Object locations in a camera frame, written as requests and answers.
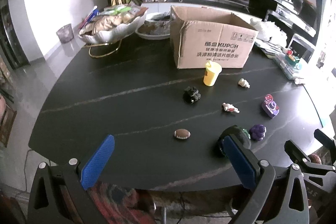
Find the wooden picture frame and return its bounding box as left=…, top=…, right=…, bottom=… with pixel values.
left=0, top=102, right=17, bottom=148

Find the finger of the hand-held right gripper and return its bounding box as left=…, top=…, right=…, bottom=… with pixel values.
left=284, top=139, right=336, bottom=174
left=314, top=128, right=336, bottom=148

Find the white plush toy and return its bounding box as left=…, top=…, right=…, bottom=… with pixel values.
left=250, top=18, right=286, bottom=46

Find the pile of snack packets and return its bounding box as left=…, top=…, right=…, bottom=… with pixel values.
left=80, top=5, right=146, bottom=35

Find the red patterned cloth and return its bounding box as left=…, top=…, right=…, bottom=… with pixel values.
left=89, top=185, right=163, bottom=224

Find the black green toy ball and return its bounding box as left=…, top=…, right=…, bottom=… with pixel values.
left=217, top=125, right=252, bottom=159

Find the brown toy football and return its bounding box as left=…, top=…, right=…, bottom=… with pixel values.
left=173, top=129, right=192, bottom=140

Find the clear plastic storage box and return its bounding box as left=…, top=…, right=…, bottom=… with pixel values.
left=273, top=52, right=307, bottom=80

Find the yellow cup with straw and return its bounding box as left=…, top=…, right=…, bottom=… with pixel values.
left=203, top=61, right=223, bottom=86

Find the purple toy camera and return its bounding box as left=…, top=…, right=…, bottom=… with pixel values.
left=261, top=94, right=280, bottom=118

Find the white round bowl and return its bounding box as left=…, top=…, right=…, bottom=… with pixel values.
left=135, top=13, right=172, bottom=41

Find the pile of clear plastic packets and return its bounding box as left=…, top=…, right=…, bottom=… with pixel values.
left=139, top=14, right=171, bottom=35

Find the brown cardboard box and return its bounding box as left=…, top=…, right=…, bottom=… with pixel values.
left=170, top=5, right=259, bottom=69

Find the white low television cabinet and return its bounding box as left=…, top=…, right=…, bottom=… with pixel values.
left=142, top=0, right=265, bottom=21

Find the purple grape toy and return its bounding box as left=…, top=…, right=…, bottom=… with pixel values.
left=249, top=124, right=268, bottom=141

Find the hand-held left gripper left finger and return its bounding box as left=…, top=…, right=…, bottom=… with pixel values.
left=26, top=134, right=116, bottom=224

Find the white red toy figure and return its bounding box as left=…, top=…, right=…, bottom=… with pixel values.
left=222, top=102, right=240, bottom=114

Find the dark green toy truck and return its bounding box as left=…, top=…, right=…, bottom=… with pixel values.
left=183, top=86, right=202, bottom=104

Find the white shell tiered snack stand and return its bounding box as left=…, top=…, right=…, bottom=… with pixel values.
left=78, top=0, right=148, bottom=58

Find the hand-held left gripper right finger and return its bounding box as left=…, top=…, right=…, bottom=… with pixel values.
left=221, top=135, right=313, bottom=224

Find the grey trash bin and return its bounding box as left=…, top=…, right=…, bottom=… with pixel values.
left=56, top=24, right=74, bottom=43

